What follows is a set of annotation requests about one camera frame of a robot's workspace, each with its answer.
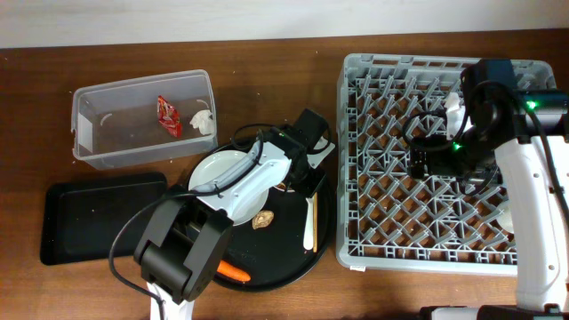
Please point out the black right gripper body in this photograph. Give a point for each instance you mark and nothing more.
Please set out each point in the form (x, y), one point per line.
(460, 156)

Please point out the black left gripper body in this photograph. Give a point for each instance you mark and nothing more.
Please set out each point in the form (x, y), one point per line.
(309, 180)

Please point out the white tissue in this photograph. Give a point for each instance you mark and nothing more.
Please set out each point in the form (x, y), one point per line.
(203, 122)

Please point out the red snack wrapper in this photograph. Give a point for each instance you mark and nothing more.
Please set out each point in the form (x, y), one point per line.
(168, 117)

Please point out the pink bowl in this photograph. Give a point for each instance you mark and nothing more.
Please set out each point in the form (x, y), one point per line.
(282, 187)

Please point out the white cup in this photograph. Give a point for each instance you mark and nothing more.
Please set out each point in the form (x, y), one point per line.
(504, 218)

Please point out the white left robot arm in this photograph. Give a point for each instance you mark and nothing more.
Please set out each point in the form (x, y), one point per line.
(189, 230)

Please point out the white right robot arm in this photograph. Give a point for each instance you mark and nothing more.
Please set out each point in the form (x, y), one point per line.
(518, 138)

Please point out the grey dishwasher rack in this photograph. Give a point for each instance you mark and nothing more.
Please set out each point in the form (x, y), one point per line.
(389, 220)

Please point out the wooden chopstick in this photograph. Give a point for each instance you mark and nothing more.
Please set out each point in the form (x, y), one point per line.
(315, 222)

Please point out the brown ginger piece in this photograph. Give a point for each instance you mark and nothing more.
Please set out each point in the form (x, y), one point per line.
(262, 219)

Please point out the white plastic fork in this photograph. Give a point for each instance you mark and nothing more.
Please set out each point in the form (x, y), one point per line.
(308, 237)

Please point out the round black tray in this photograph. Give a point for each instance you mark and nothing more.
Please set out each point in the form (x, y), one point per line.
(274, 256)

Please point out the white plate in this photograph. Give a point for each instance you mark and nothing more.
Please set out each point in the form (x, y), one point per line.
(217, 163)

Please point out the orange carrot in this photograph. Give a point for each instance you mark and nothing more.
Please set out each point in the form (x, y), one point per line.
(233, 272)

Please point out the clear plastic bin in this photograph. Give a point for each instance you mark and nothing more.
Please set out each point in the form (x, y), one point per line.
(117, 125)

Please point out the black rectangular tray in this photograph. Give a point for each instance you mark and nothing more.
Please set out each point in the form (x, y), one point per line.
(82, 218)

